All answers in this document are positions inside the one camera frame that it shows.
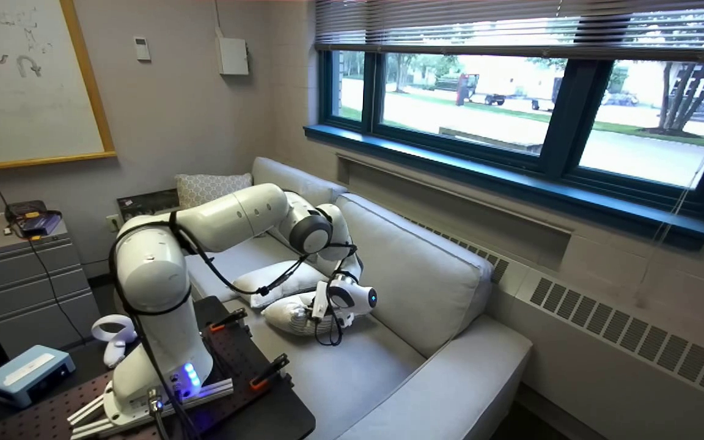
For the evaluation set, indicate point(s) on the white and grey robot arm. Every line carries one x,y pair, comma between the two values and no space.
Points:
150,275

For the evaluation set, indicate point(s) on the grey fabric couch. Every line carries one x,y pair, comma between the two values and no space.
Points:
419,281

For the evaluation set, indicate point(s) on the plain white pillow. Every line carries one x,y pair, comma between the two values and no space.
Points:
278,282

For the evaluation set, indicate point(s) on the small patterned grey pillow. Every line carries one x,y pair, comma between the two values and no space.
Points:
291,318

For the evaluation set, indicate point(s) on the large patterned grey pillow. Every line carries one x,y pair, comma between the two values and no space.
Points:
211,188

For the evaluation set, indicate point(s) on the black and orange clamp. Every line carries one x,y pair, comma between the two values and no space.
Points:
227,319
268,371

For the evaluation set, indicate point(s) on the black perforated robot stand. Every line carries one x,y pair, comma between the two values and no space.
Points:
266,409

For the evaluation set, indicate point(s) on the dark flat board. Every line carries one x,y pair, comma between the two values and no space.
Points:
144,205

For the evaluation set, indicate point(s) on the dark window blinds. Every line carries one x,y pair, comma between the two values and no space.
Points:
450,30

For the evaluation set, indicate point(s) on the white hand controller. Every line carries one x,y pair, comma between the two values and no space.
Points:
117,342

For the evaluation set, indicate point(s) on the black device with orange label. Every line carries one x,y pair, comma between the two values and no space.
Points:
31,217

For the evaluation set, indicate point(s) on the grey filing cabinet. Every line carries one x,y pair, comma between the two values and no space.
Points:
16,287

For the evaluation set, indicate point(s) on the blue and white box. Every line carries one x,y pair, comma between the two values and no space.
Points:
22,376

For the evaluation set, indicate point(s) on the window with dark frame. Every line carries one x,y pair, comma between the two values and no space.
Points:
511,177

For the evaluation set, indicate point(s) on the white wall box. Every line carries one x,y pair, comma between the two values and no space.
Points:
233,56

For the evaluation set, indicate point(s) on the wall socket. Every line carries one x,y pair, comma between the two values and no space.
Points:
113,223

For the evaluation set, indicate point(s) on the white wall thermostat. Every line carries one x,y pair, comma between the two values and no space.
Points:
142,49

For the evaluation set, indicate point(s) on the beige wall radiator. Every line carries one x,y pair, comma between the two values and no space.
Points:
621,330

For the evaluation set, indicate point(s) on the whiteboard with wooden frame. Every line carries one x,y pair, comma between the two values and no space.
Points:
28,122

